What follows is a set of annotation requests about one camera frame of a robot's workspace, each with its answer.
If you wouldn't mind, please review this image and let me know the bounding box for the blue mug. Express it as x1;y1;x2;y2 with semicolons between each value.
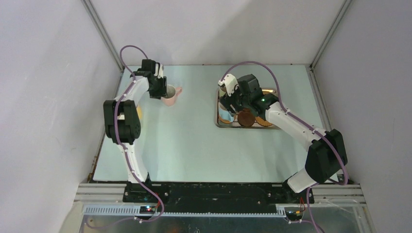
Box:
218;103;234;122

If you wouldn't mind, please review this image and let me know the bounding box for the light wood coaster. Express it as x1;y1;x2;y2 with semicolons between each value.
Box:
219;118;232;124

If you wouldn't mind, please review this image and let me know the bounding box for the pink cup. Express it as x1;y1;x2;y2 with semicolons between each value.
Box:
161;85;183;106

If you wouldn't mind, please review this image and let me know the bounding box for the dark wood coaster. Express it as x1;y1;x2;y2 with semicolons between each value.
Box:
238;109;255;127

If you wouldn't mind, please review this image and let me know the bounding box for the woven coaster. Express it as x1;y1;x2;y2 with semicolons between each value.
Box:
255;117;273;127

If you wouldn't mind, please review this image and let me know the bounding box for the yellow mug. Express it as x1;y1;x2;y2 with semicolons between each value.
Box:
136;106;143;121

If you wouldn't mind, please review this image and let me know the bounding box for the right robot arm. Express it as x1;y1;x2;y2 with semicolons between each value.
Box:
218;74;347;203

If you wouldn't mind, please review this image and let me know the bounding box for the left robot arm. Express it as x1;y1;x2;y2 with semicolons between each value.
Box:
103;59;167;183

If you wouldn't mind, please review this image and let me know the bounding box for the metal tray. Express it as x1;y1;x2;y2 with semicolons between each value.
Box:
215;89;280;130

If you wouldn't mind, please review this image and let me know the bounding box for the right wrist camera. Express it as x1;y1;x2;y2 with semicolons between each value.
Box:
218;74;239;96

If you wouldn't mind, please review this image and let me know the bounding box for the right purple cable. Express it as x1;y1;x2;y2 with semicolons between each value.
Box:
220;61;350;232

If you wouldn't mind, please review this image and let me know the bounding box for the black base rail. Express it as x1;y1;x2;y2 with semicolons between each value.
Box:
122;182;314;214

